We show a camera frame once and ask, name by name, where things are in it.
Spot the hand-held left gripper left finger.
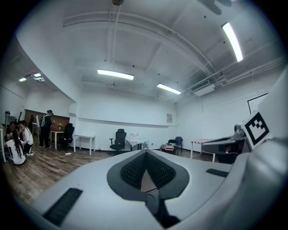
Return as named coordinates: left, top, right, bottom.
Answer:
left=29, top=149, right=163, bottom=230

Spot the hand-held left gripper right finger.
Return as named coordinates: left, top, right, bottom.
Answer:
left=146, top=149, right=233, bottom=222

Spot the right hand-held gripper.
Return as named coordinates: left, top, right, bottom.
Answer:
left=166, top=67, right=288, bottom=230

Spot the table with striped cloth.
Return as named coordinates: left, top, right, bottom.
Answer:
left=190, top=138, right=217, bottom=163

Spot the blue chair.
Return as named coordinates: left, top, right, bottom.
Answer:
left=168, top=136, right=184, bottom=156

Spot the black framed whiteboard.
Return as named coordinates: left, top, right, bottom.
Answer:
left=247, top=92, right=270, bottom=115

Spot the black office chair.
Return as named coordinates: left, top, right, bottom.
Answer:
left=58, top=123, right=75, bottom=147
left=109, top=128, right=127, bottom=152

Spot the white ceiling air conditioner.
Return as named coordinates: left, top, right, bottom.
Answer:
left=190, top=78, right=216, bottom=97

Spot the table with white cloth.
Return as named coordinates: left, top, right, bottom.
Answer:
left=125, top=139, right=149, bottom=152

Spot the long ceiling light strip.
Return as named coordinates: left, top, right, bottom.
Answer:
left=221, top=22, right=244, bottom=63
left=156, top=83, right=182, bottom=95
left=97, top=69, right=135, bottom=80

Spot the ceiling fan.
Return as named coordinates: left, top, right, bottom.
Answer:
left=197, top=0, right=234, bottom=16

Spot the grey gripper camera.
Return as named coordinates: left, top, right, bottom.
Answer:
left=234, top=123, right=247, bottom=140

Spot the white floor cable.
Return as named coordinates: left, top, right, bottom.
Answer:
left=33, top=152, right=67, bottom=159

